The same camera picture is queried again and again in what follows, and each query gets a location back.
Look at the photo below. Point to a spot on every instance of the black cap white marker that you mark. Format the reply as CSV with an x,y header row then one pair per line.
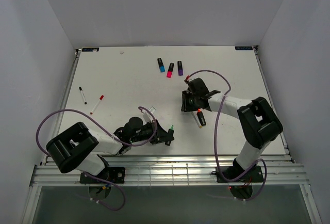
x,y
82,95

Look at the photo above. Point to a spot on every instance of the blue corner label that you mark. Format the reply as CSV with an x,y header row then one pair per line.
x,y
243,48
90,49

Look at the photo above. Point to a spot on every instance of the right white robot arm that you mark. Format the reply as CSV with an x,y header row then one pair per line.
x,y
260,124

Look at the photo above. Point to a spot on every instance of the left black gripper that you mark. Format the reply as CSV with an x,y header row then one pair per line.
x,y
162,136

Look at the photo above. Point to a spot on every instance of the aluminium frame rail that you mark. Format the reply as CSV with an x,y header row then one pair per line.
x,y
172,171

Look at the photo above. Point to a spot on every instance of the blue cap black highlighter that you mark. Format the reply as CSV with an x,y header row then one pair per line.
x,y
161,65

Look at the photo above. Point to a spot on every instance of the green cap black highlighter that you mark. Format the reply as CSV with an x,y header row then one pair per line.
x,y
170,136

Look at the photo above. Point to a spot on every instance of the left blue corner label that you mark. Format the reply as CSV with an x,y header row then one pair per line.
x,y
90,49

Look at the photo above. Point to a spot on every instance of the right blue corner label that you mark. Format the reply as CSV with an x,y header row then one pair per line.
x,y
243,48

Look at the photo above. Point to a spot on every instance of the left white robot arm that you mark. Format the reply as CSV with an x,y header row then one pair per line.
x,y
81,148

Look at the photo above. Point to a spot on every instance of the pink cap black highlighter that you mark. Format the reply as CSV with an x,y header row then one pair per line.
x,y
170,70

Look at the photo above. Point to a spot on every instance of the red cap white marker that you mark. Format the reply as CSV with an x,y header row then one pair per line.
x,y
96,105

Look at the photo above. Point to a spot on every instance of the purple cap black highlighter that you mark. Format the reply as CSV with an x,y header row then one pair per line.
x,y
180,68

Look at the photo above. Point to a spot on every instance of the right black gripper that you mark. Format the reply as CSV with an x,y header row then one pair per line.
x,y
185,106

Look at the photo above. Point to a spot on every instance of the yellow cap white marker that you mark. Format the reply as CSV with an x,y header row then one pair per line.
x,y
196,120

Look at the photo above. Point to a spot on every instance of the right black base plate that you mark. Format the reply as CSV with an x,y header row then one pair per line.
x,y
254,175

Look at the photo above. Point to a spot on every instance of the orange black highlighter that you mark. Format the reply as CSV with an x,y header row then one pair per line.
x,y
201,117

